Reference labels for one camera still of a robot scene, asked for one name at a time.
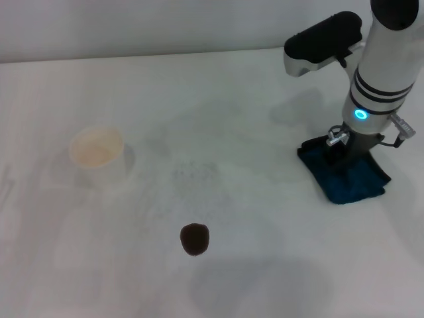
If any black water stain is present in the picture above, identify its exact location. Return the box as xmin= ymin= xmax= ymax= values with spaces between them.
xmin=179 ymin=223 xmax=211 ymax=257

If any black cable with silver plug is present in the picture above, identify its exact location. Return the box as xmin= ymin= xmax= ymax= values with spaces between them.
xmin=380 ymin=113 xmax=415 ymax=147

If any white paper cup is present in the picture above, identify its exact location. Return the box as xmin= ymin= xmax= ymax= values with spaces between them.
xmin=69 ymin=126 xmax=127 ymax=190

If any silver metal connector fitting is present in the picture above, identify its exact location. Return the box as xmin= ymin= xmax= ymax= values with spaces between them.
xmin=325 ymin=125 xmax=351 ymax=147

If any blue rag with black trim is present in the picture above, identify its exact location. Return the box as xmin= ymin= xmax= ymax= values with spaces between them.
xmin=296 ymin=134 xmax=392 ymax=205

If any right wrist camera housing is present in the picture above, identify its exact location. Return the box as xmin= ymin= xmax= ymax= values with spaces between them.
xmin=283 ymin=11 xmax=366 ymax=78

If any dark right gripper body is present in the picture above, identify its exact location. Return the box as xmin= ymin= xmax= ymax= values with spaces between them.
xmin=325 ymin=123 xmax=382 ymax=170

